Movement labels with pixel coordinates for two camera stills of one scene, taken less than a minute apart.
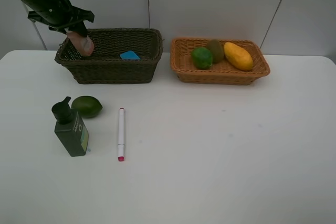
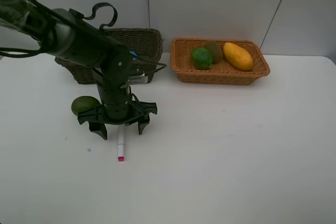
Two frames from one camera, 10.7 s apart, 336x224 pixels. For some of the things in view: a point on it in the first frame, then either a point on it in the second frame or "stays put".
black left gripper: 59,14 -> 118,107
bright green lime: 201,58 stays put
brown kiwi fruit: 216,48 stays put
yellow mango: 238,56 stays put
